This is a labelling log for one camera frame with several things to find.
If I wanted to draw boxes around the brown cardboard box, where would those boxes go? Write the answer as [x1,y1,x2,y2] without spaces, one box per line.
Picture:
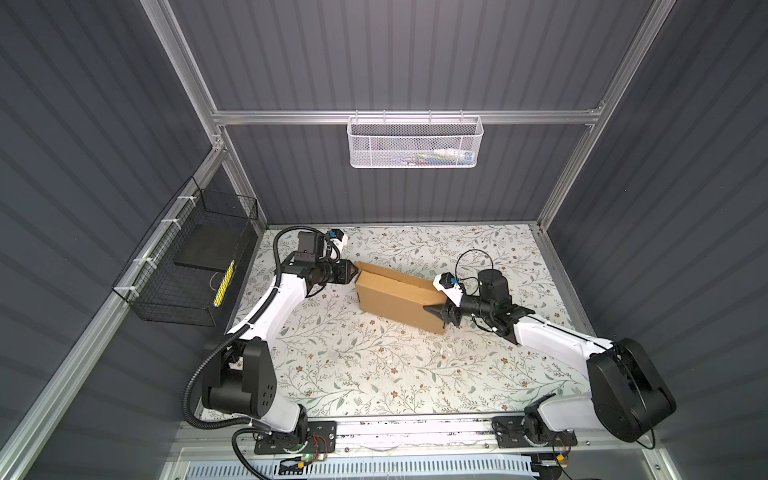
[355,262,447,335]

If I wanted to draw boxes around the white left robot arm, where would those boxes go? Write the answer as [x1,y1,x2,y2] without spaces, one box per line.
[201,259,359,434]

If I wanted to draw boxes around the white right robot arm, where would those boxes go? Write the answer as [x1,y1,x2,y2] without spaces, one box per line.
[425,269,677,446]

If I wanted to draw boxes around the yellow marker pen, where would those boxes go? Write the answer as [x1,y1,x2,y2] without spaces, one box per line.
[213,260,235,308]

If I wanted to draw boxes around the black foam pad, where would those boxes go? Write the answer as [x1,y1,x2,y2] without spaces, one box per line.
[174,225,240,273]

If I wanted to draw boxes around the items in white basket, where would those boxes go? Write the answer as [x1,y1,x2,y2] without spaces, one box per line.
[396,148,476,168]

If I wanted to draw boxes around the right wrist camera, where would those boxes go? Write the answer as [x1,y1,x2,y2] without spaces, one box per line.
[433,272,465,307]

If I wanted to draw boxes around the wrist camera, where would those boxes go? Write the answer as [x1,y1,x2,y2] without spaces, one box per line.
[297,228,349,259]
[433,272,465,307]

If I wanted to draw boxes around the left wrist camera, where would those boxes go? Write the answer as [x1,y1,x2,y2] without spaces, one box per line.
[297,228,349,259]

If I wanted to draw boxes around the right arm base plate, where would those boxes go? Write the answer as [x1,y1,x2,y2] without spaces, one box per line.
[491,414,578,449]

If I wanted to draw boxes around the black wire mesh basket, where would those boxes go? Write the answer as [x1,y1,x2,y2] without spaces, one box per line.
[113,180,261,327]

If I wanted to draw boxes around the white wire mesh basket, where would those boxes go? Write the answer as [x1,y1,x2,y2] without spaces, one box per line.
[346,114,484,169]

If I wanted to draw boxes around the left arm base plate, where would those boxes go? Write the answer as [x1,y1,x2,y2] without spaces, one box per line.
[253,420,338,455]

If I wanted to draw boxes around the aluminium enclosure frame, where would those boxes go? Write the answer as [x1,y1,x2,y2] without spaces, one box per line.
[0,0,679,480]

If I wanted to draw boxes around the black corrugated cable conduit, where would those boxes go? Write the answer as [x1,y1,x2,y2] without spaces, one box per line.
[181,225,328,480]

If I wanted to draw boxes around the white perforated front rail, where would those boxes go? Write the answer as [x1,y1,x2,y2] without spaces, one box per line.
[179,455,535,480]

